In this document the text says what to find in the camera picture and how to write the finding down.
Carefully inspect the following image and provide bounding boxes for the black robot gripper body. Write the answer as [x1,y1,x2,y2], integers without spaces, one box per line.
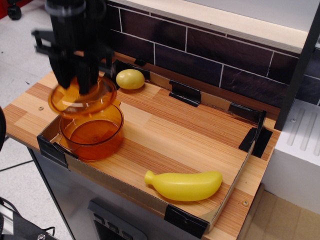
[32,9,115,76]

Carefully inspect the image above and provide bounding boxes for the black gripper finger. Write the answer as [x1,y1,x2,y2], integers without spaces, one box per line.
[49,51,76,89]
[75,56,99,95]

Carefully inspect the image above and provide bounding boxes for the orange transparent pot lid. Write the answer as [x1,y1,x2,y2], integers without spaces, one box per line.
[48,77,117,119]

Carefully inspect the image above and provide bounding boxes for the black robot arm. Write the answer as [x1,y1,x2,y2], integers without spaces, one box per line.
[32,0,114,95]

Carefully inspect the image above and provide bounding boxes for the orange transparent plastic pot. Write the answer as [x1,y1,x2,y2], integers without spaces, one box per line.
[59,99,125,161]

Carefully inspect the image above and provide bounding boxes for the yellow toy potato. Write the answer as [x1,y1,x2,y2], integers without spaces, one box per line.
[116,69,145,90]

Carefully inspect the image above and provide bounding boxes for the cardboard fence with black tape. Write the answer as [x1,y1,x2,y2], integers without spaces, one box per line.
[34,64,280,240]

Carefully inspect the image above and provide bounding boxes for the yellow toy banana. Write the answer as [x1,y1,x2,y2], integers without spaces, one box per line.
[144,170,223,202]

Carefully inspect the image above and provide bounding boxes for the toy oven control panel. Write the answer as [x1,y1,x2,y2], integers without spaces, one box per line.
[87,200,148,240]

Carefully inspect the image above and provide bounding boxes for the white toy sink unit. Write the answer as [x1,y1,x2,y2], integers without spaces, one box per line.
[262,99,320,214]

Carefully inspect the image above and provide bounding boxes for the black vertical post right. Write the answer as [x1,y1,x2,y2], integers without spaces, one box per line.
[274,5,320,131]

